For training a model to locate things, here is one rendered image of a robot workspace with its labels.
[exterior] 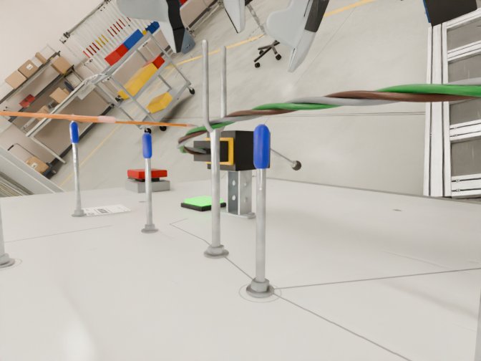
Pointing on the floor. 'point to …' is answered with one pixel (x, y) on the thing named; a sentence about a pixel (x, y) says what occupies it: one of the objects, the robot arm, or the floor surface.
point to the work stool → (261, 36)
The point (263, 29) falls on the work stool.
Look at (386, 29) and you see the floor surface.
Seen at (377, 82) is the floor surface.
